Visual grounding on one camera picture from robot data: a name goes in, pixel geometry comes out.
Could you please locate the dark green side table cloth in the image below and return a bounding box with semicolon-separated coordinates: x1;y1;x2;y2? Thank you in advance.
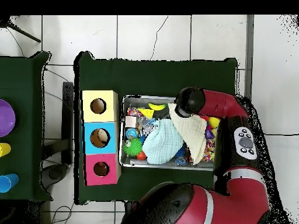
0;51;52;202

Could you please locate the green spiky ball with eyes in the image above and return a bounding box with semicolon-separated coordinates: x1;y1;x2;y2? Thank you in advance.
124;137;145;157

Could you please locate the red ball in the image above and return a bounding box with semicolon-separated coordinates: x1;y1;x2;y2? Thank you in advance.
135;150;148;162

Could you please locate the dark green tablecloth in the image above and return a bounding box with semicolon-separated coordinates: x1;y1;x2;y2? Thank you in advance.
74;51;239;206

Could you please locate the mint green muslin cloth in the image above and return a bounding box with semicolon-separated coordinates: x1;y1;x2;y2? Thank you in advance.
142;119;185;166

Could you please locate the black tripod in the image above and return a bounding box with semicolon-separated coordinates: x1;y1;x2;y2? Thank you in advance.
0;16;42;44

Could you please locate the clear mesh bin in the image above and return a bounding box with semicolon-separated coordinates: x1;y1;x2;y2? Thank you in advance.
119;95;237;173

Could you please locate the blue globe ball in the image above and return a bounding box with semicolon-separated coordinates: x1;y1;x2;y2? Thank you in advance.
126;127;140;140

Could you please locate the cream muslin cloth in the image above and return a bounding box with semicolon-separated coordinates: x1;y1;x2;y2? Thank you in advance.
168;103;208;166

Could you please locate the yellow cup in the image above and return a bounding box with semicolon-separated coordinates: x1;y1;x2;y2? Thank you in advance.
0;142;12;158

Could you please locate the wooden box with three holes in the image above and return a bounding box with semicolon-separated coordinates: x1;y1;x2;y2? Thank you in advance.
81;90;121;187

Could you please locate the plain wooden block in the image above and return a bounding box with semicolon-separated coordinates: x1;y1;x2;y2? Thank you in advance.
124;115;139;128

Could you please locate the purple plate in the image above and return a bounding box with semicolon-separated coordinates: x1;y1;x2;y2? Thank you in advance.
0;99;17;138

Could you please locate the yellow cheese wedge toy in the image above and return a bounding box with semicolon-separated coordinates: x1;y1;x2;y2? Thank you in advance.
138;108;155;119

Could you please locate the blue cup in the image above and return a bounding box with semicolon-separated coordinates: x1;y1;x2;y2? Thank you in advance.
0;173;20;194

